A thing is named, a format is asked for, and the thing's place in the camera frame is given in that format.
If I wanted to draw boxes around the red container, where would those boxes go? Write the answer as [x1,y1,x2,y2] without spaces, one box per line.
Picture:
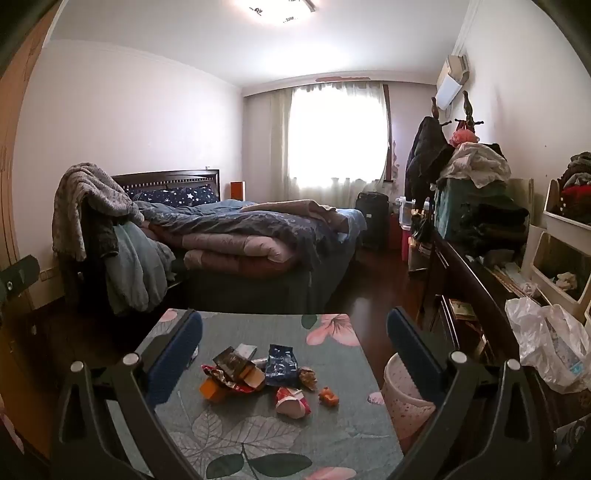
[388,212,411,252]

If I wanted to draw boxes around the teal blanket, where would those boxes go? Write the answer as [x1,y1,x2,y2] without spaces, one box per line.
[105,224,177,315]

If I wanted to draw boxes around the brown blanket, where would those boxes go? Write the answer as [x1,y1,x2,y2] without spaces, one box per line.
[240,199,349,232]

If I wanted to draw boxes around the red patterned wrapper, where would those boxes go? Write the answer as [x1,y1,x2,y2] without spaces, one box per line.
[202,364,259,394]

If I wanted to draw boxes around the blue snack wrapper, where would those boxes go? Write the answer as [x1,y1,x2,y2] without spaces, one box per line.
[264,344,301,388]

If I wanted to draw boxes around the red white snack wrapper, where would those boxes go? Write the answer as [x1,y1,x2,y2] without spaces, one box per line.
[276,387,311,418]

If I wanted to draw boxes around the red clothes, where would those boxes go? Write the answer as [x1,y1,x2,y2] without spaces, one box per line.
[556,152,591,213]

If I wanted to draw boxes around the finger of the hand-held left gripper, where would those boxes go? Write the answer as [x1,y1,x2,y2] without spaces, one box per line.
[0,255,41,301]

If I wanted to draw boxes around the dark wooden dresser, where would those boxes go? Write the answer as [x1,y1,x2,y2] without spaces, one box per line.
[406,228,561,462]

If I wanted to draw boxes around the tan book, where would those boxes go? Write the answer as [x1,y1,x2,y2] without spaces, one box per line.
[448,298,481,324]

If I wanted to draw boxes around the wooden wardrobe door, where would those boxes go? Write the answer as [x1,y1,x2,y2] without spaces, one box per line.
[0,0,65,319]

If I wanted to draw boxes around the white plastic container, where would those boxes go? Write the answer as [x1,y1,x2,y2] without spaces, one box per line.
[397,196,415,229]

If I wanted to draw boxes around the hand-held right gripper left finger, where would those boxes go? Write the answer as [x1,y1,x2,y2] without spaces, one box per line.
[51,309,204,480]

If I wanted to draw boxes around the ceiling lamp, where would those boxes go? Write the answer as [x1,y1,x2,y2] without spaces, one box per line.
[231,0,319,25]

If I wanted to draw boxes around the white sheer curtain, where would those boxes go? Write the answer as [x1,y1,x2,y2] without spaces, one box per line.
[242,82,393,204]

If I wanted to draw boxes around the floral grey tablecloth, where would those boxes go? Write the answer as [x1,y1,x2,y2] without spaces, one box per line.
[106,309,407,480]

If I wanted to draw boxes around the dark wooden bed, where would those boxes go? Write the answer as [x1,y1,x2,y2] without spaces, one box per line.
[110,168,368,315]

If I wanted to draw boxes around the white waste bin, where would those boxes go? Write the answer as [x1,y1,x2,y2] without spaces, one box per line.
[383,353,437,441]

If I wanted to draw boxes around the dark brown snack box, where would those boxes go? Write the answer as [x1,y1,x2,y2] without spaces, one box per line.
[212,346,254,384]

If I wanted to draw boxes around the pink comforter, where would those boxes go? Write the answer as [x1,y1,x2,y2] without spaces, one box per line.
[157,231,296,278]

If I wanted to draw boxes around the blue patterned quilt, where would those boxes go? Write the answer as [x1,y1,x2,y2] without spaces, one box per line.
[139,199,368,273]

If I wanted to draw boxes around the teal storage box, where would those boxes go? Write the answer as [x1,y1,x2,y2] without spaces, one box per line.
[434,178,513,241]

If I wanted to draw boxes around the tan cardboard box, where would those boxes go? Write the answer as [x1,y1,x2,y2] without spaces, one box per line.
[240,364,269,391]

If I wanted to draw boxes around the white plastic bag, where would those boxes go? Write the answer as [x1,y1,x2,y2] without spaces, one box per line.
[505,296,591,394]

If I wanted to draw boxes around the white storage rack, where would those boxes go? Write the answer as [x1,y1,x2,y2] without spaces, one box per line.
[522,178,591,324]

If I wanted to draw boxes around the dark folded clothes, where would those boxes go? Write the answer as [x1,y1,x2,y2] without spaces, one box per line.
[457,196,529,264]

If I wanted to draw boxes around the grey fuzzy blanket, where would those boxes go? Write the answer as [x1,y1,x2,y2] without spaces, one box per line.
[52,162,145,261]

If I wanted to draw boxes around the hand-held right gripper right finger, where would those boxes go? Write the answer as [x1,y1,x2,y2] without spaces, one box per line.
[387,307,555,480]

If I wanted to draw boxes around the orange small box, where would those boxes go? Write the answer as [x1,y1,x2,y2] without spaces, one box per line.
[199,376,232,404]

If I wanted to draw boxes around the white air conditioner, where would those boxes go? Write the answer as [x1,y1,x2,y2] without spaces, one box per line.
[435,54,470,110]

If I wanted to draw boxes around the star print pillow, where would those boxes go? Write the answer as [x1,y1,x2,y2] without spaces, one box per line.
[121,185,219,208]

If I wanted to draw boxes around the wooden coat rack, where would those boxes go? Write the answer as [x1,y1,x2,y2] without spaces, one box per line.
[431,90,485,139]

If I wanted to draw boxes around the dark hanging coat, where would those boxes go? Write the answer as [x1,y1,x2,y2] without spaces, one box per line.
[405,116,455,204]

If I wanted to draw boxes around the white clothes pile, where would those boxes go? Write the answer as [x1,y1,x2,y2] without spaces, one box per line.
[438,142,512,188]

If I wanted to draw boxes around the black suitcase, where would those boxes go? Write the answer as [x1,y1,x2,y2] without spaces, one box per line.
[355,191,389,250]

